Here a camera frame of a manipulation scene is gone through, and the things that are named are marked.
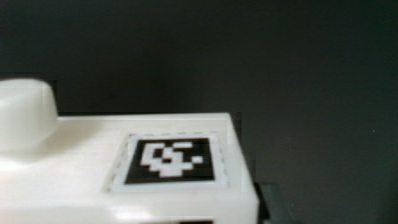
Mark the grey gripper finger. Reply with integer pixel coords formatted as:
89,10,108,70
254,182,297,224

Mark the white drawer box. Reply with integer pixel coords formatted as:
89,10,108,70
0,79,259,224

